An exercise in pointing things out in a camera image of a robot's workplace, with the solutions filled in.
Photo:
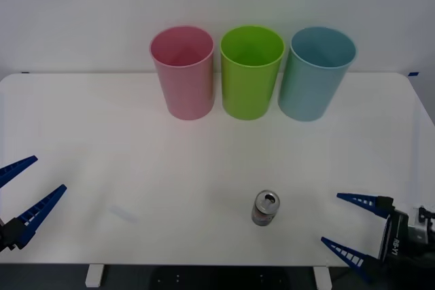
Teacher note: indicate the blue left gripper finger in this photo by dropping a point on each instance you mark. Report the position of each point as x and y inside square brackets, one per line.
[15, 168]
[37, 213]

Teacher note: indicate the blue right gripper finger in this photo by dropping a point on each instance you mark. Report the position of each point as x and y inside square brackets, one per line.
[372, 201]
[353, 256]

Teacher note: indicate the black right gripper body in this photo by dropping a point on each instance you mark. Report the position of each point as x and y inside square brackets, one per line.
[396, 235]

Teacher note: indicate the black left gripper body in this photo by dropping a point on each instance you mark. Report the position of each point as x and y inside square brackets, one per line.
[2, 239]

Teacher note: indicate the silver drink can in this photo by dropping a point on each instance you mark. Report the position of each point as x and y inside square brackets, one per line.
[264, 213]

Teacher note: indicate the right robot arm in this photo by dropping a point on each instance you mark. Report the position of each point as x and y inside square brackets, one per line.
[423, 225]

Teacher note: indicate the white table leg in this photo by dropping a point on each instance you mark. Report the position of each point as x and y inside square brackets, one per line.
[94, 275]
[322, 278]

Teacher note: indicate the pale blue plastic bin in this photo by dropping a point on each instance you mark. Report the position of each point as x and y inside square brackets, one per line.
[309, 93]

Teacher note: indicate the green plastic bin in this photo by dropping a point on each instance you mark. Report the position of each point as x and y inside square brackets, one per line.
[249, 93]

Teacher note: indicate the pink plastic bin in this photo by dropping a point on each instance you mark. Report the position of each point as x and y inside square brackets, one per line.
[185, 93]

